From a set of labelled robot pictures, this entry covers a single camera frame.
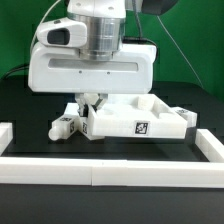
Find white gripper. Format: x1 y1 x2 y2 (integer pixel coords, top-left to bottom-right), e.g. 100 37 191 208
28 43 156 117

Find white square tabletop part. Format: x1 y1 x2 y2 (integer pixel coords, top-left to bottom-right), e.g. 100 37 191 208
87 94 187 139

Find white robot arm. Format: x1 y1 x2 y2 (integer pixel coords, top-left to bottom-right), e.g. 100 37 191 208
28 0 178 113

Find white sheet with tags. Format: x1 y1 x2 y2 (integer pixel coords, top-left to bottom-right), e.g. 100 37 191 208
64 103 79 116

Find black cable bundle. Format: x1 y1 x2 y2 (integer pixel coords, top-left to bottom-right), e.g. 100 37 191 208
0 63 31 81

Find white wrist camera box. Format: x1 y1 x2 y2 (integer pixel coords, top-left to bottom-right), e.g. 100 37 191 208
37 18 87 48

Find white left fence wall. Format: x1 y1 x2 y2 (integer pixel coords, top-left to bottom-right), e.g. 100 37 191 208
0 122 13 156

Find white fence wall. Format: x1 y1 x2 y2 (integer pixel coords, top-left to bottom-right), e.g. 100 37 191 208
0 122 13 156
195 129 224 163
0 157 224 188

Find grey cable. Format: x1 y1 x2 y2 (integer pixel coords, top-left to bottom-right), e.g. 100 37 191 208
29 0 68 54

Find white front fence wall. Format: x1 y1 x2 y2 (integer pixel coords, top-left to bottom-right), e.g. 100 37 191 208
0 157 224 188

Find white right fence wall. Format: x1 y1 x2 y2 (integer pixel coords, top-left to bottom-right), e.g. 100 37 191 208
195 129 224 163

